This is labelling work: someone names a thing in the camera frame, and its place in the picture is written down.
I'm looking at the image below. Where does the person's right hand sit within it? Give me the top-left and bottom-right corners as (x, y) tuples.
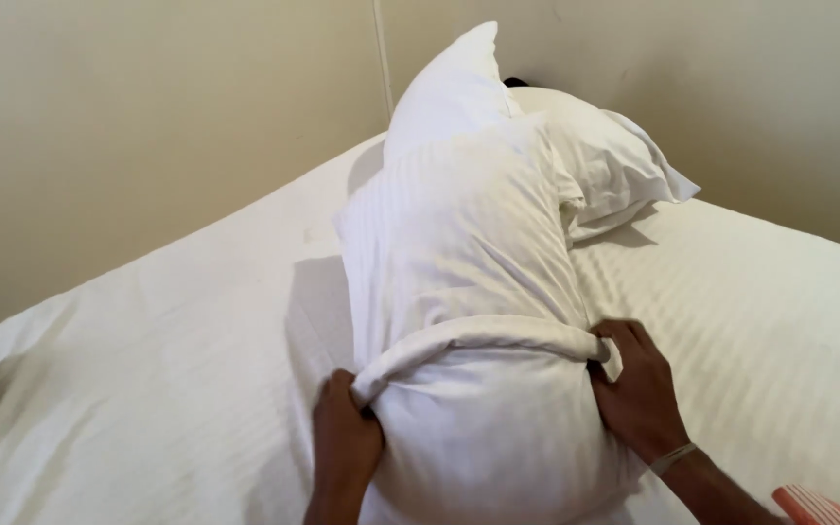
(586, 318), (692, 466)

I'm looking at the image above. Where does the person's left hand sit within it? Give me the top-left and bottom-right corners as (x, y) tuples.
(311, 368), (386, 499)

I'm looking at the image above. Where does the white striped pillow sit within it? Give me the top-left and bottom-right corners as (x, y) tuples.
(356, 346), (647, 525)

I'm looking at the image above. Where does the white striped pillowcase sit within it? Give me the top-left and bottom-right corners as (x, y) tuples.
(332, 20), (624, 409)

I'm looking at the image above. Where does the grey wristband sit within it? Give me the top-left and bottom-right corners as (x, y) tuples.
(648, 442), (700, 478)

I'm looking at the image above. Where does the white bed sheet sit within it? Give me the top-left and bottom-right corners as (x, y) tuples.
(0, 131), (840, 525)

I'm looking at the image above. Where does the white plain pillow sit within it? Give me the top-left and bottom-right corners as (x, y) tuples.
(509, 86), (701, 245)

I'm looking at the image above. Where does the red striped sleeve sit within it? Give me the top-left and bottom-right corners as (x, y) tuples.
(771, 484), (840, 525)

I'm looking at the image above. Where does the white wall conduit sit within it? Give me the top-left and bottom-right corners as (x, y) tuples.
(372, 0), (396, 121)

